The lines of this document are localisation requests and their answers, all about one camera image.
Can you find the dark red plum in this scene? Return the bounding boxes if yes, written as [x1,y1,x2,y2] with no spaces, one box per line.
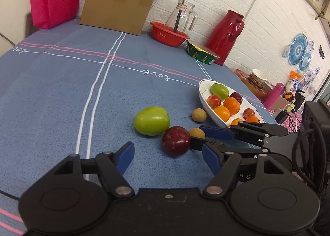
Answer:
[162,126,191,157]
[229,92,243,105]

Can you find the blue decorative wall plates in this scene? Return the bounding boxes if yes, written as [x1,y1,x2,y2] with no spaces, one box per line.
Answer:
[287,33,309,67]

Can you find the elongated green mango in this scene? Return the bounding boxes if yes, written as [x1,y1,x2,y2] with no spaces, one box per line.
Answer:
[210,83,230,99]

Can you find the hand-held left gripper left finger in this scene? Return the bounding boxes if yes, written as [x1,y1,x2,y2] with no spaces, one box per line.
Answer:
[53,142,135,198]

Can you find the orange snack packet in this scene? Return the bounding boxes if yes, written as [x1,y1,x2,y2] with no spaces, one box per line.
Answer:
[286,71,302,92]

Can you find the red plastic basket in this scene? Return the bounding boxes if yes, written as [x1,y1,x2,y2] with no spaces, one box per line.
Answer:
[150,21,190,47]

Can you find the black charger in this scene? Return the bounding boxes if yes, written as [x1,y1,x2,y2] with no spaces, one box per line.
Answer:
[275,110,290,124]

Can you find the red thermos jug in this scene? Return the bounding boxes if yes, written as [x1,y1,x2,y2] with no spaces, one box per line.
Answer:
[205,9,245,66]

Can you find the cardboard box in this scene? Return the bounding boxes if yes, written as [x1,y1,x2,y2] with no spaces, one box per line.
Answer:
[79,0,161,36]

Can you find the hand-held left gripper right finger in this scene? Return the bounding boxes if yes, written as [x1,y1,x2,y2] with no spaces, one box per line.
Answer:
[202,143,285,198]

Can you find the pink bottle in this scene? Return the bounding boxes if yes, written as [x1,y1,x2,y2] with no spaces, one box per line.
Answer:
[264,82,285,110]

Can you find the small blue paper fan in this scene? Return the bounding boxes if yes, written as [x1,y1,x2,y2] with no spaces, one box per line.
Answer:
[299,51,312,72]

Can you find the orange tray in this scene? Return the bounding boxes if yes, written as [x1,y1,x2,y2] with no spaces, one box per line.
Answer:
[236,69,274,100]

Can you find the green jujube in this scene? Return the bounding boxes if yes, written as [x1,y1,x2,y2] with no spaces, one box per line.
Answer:
[134,106,170,136]

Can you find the black cable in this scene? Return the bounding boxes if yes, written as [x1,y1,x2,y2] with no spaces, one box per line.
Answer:
[291,121,326,195]

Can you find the grey cable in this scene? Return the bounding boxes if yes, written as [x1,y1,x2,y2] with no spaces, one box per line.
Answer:
[0,32,16,46]

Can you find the white appliance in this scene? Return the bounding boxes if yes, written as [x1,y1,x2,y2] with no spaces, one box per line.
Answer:
[0,0,32,53]

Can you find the white plate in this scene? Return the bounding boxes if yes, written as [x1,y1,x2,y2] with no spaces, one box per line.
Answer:
[198,79,266,128]

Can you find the glass pitcher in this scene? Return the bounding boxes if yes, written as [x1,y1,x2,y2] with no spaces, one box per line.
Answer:
[165,0,198,34]

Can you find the blue striped tablecloth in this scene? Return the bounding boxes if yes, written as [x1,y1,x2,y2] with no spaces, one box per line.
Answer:
[0,17,284,236]

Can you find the brown longan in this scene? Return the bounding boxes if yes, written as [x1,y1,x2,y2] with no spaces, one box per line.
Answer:
[191,108,207,122]
[189,128,206,140]

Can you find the black stick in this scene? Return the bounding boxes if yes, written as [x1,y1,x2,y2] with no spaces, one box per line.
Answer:
[173,0,186,33]

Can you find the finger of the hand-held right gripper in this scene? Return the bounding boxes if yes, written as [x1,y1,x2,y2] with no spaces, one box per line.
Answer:
[200,122,289,146]
[190,138,269,158]

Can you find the green patterned bowl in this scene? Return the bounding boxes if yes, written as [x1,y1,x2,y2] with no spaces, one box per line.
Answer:
[186,40,220,65]

